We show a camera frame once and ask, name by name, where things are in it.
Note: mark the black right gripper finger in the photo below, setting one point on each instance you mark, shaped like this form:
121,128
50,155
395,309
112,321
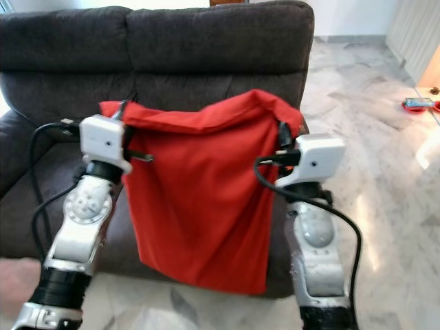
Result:
285,135

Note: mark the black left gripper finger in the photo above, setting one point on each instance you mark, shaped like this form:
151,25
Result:
125,110

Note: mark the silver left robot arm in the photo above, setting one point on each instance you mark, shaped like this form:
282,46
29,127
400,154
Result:
82,220

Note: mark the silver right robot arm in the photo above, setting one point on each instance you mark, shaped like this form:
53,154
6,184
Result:
320,254

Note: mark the dark grey fabric sofa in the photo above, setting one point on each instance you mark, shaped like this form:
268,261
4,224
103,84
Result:
82,65

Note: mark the pale pink pillow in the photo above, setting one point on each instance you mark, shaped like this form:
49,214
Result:
19,289

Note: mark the red tray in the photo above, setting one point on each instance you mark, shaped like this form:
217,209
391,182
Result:
411,110

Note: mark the teal phone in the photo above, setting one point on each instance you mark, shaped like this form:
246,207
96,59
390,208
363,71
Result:
421,103

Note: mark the brown wooden furniture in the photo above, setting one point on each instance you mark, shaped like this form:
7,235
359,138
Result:
227,3

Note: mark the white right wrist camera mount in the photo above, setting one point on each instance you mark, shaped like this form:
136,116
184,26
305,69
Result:
313,159

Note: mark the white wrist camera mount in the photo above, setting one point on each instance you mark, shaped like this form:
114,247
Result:
313,159
104,143

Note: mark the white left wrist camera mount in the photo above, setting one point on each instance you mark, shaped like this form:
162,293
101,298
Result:
104,143

